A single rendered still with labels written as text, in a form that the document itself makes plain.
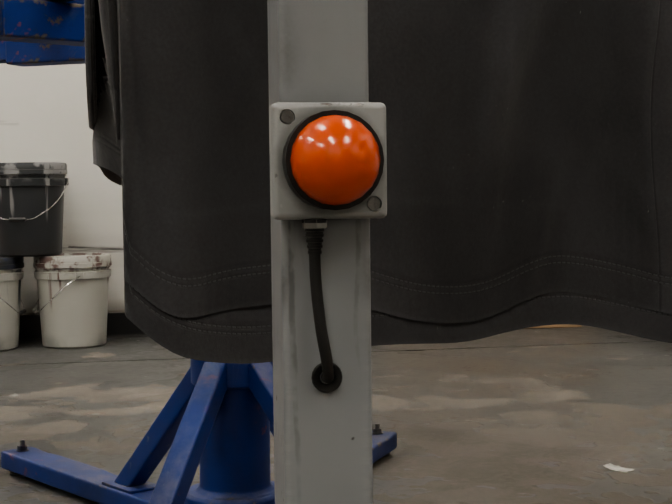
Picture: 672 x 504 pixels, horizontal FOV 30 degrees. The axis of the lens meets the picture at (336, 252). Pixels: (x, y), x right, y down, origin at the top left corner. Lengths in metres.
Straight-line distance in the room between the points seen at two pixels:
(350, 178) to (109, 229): 4.96
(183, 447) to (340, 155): 1.56
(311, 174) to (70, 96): 4.98
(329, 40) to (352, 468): 0.19
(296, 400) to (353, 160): 0.11
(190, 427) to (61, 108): 3.53
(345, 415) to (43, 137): 4.94
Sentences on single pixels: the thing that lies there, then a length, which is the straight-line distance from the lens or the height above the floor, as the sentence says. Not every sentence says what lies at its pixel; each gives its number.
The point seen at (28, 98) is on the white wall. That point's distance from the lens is 5.48.
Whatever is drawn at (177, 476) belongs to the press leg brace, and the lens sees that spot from 2.01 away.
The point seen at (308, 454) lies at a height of 0.52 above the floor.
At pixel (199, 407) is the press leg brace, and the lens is 2.08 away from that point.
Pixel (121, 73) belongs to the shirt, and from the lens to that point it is 0.83.
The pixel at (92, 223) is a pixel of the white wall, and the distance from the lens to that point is 5.46.
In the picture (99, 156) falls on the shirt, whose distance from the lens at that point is 0.92.
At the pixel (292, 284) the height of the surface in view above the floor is 0.60.
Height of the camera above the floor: 0.64
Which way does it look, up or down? 3 degrees down
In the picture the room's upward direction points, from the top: 1 degrees counter-clockwise
